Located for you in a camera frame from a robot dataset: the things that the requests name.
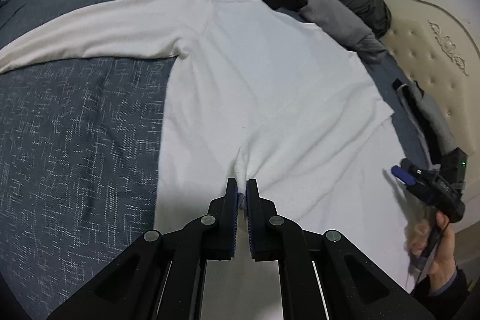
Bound white long-sleeve shirt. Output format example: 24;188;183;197
1;0;416;290

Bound dark right sleeve forearm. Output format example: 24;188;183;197
410;269;470;319

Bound person's right hand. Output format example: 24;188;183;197
407;211;456;293

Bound grey folded garment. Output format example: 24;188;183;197
391;79;457;166

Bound cream tufted headboard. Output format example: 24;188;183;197
382;0;479;180

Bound grey crumpled garment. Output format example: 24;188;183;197
295;0;387;65

